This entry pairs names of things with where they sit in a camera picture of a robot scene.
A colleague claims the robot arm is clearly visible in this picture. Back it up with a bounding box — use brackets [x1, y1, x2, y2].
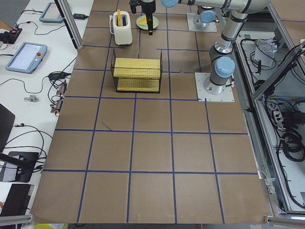
[193, 6, 216, 27]
[161, 0, 270, 95]

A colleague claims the blue teach pendant far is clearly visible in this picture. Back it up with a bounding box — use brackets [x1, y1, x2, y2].
[39, 2, 63, 23]

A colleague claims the black wire basket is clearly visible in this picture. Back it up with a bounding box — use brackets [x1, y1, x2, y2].
[111, 49, 163, 94]

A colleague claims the bread slice in toaster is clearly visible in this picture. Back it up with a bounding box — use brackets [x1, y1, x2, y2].
[117, 9, 121, 27]

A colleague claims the blue teach pendant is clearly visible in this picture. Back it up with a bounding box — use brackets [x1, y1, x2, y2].
[5, 42, 48, 74]
[39, 2, 63, 23]

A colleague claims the white toaster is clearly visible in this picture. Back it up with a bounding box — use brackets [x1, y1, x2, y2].
[109, 10, 132, 46]

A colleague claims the aluminium frame post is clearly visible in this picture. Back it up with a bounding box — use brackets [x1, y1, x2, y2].
[54, 0, 83, 50]

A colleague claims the blue teach pendant near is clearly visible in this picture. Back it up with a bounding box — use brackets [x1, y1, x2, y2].
[5, 42, 48, 74]

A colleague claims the triangular bread on plate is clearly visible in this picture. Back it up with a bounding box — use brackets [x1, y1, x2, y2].
[138, 16, 147, 26]

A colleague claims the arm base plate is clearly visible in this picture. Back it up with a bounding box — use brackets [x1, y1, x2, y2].
[195, 73, 235, 103]
[186, 13, 217, 32]

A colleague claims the light green plate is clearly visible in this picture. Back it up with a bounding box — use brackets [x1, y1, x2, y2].
[136, 15, 159, 31]

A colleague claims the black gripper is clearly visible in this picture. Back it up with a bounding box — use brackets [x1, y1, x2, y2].
[129, 0, 156, 36]

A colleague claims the black power adapter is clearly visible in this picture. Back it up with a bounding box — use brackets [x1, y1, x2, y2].
[73, 13, 89, 20]

